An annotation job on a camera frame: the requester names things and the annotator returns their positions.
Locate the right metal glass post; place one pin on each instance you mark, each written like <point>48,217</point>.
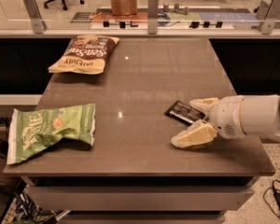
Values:
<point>268,23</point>

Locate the table drawer front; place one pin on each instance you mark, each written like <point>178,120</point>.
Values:
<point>141,198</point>

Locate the brown sea salt chip bag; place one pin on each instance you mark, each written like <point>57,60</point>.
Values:
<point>86,54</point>

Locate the metal glass post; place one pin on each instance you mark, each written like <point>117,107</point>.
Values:
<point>152,16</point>
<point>38,25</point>
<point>268,23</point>

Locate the black rxbar chocolate bar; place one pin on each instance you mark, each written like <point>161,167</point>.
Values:
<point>184,112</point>

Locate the wire basket with items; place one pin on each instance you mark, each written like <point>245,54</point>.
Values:
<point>21,209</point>

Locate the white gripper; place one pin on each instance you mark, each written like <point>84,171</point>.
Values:
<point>229,116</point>

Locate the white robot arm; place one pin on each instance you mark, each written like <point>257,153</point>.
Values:
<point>260,115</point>

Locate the middle metal glass post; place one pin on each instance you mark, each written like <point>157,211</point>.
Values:
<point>152,16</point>

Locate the green chip bag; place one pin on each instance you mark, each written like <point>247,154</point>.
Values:
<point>32,132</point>

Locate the left metal glass post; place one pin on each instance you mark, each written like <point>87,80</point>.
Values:
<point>38,25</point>

